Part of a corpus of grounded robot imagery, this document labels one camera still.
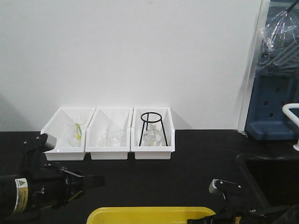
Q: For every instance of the black wire tripod stand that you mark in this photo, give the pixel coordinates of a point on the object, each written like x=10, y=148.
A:
x=152, y=117

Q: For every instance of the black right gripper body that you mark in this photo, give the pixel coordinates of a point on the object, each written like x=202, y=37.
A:
x=234, y=213

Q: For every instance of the white left storage bin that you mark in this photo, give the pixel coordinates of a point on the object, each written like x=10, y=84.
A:
x=57, y=128

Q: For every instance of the glass beaker with green stirrer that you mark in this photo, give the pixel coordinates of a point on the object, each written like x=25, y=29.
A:
x=75, y=126

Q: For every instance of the blue pegboard rack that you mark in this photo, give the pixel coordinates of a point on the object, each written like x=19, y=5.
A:
x=265, y=118

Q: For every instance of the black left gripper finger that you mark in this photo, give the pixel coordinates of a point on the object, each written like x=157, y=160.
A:
x=74, y=183

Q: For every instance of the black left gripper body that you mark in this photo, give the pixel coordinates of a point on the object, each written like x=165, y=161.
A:
x=46, y=185

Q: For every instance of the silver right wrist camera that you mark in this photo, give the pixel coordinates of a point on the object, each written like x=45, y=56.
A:
x=218, y=186

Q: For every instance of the white storage bin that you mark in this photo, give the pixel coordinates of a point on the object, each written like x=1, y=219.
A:
x=102, y=119
x=57, y=128
x=161, y=152

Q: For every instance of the clear glass flask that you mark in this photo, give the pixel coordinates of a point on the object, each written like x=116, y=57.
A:
x=152, y=137

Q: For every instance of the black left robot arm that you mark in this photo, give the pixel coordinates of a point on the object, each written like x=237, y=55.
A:
x=11, y=200

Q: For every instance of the white right storage bin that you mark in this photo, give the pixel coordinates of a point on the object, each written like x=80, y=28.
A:
x=161, y=152

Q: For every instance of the clear glass beaker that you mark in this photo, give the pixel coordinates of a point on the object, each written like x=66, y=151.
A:
x=111, y=137

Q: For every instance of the white middle storage bin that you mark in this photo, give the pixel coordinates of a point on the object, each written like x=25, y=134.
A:
x=102, y=119

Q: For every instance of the clear plastic bag of tubes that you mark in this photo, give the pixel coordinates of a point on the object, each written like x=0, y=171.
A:
x=279, y=54

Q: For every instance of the yellow plastic tray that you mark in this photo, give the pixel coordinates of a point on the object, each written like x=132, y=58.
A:
x=147, y=215

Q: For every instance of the black lab sink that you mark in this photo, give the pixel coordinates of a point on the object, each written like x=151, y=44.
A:
x=274, y=180

